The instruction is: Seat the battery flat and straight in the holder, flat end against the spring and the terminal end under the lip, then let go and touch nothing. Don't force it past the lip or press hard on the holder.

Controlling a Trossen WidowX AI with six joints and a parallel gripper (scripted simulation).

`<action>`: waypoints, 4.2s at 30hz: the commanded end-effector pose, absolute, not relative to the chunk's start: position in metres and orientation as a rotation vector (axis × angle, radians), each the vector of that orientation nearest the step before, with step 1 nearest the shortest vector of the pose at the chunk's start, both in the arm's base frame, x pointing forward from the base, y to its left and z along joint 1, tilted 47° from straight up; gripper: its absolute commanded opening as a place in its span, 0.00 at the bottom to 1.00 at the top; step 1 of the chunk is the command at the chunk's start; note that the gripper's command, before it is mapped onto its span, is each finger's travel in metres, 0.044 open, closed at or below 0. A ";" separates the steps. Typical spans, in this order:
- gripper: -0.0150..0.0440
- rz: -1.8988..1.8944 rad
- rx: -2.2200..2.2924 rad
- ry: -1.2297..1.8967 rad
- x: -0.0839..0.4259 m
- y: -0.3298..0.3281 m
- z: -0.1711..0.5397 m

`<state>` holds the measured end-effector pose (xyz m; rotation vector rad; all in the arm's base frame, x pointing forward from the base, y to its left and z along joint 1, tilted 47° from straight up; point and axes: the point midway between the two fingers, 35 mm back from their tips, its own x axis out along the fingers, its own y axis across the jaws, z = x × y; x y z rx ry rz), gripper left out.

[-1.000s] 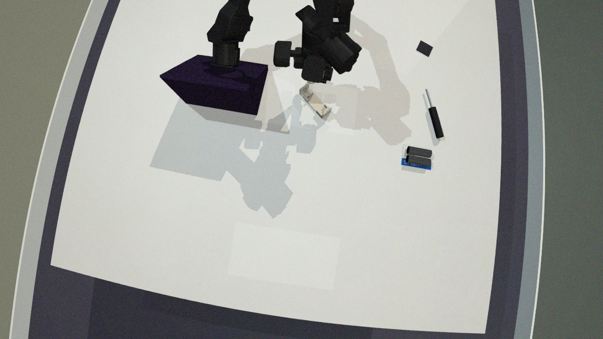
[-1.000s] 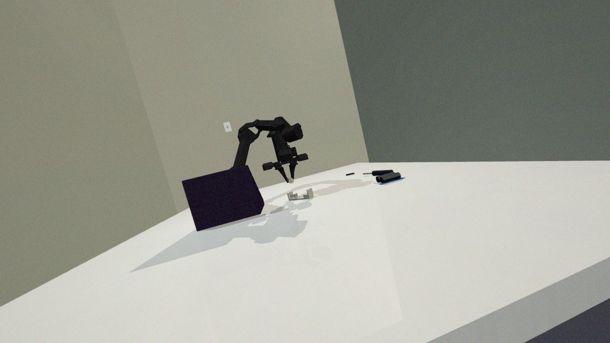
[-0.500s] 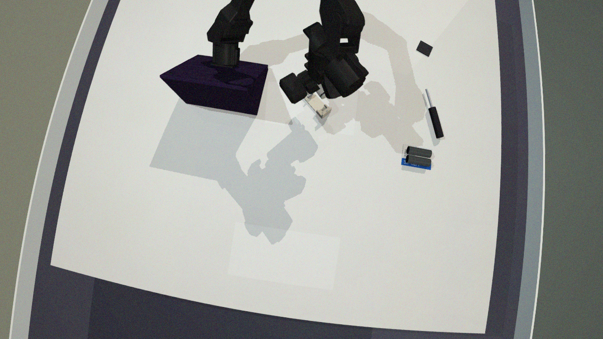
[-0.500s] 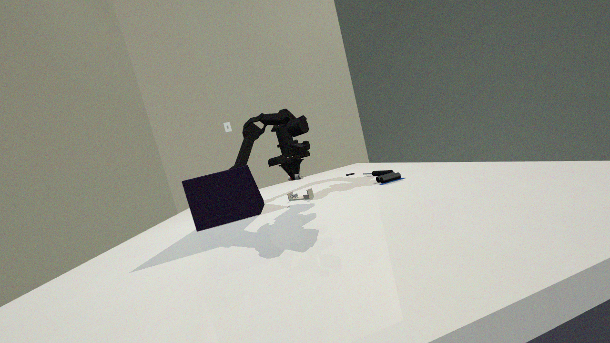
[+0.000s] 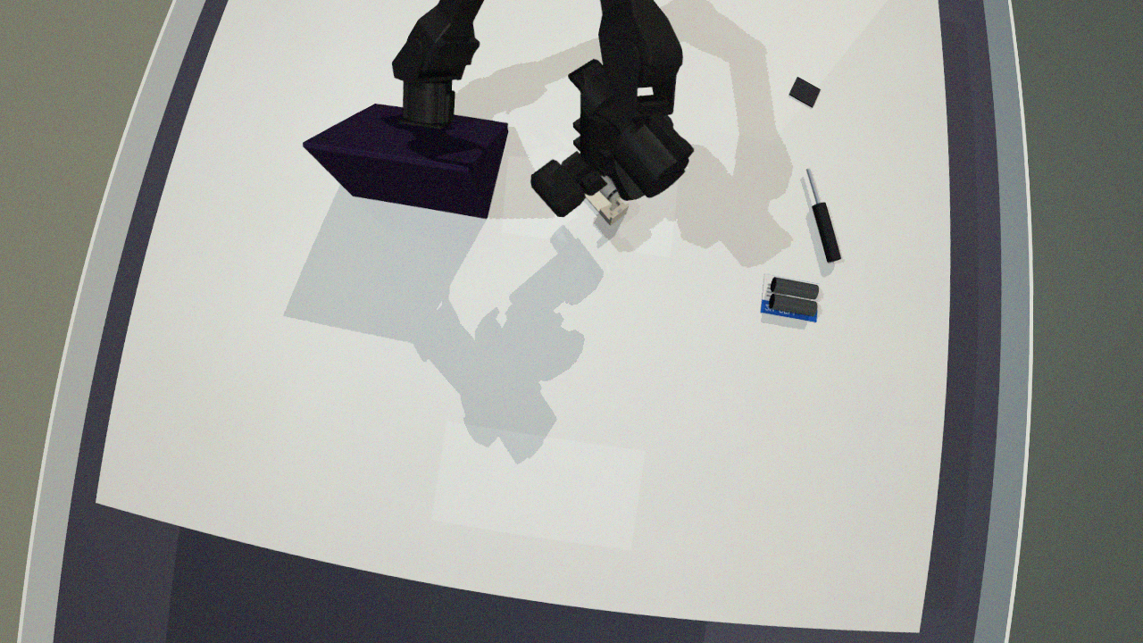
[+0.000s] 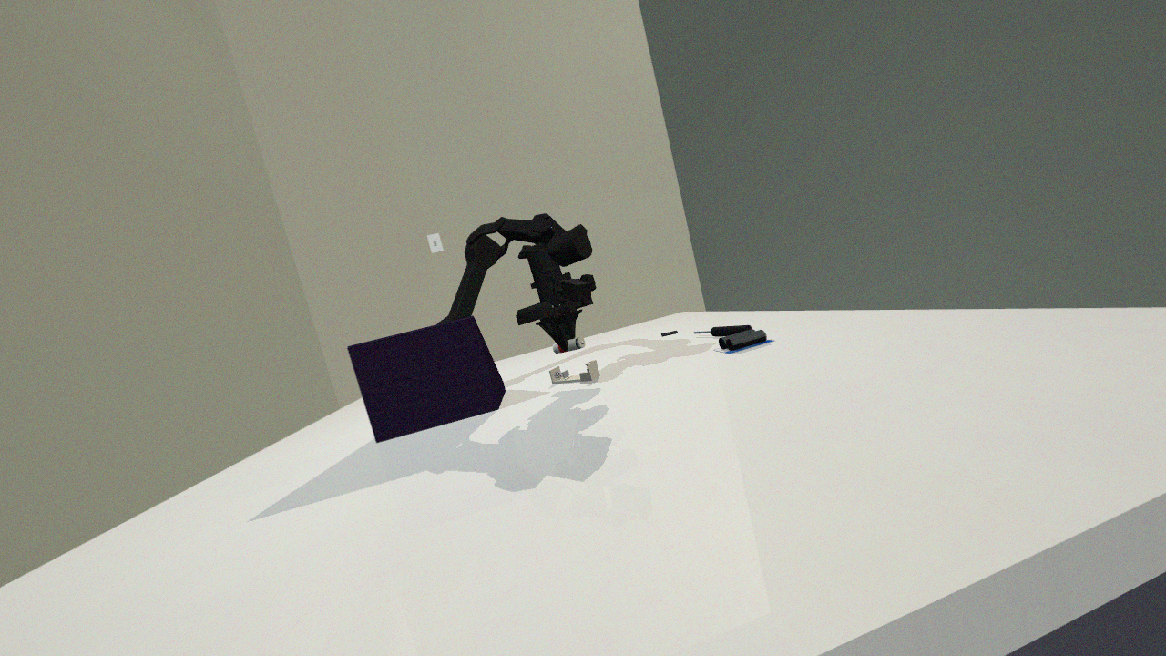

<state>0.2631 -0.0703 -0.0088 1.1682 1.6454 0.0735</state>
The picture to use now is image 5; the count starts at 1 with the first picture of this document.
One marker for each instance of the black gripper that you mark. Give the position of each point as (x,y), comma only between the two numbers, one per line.
(563,186)

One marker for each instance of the grey cylinder with red band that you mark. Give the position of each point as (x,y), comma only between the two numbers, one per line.
(609,191)

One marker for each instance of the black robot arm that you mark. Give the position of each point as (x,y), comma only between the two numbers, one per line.
(639,49)

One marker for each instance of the blister pack of two batteries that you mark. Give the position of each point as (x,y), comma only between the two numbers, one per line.
(790,298)

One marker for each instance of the beige battery holder with spring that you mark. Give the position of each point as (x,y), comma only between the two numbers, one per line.
(611,213)

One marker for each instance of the black-handled screwdriver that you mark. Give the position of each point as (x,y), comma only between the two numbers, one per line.
(824,225)

